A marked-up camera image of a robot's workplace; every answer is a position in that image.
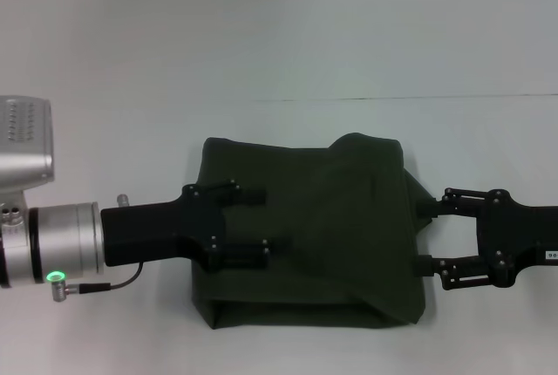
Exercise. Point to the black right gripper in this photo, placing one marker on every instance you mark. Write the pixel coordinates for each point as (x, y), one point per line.
(519, 235)

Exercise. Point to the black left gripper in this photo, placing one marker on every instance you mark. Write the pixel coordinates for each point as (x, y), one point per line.
(165, 229)

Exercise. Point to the dark green t-shirt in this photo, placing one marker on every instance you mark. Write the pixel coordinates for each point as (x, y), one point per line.
(314, 227)

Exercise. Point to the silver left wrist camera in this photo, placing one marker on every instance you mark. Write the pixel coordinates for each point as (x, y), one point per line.
(24, 148)

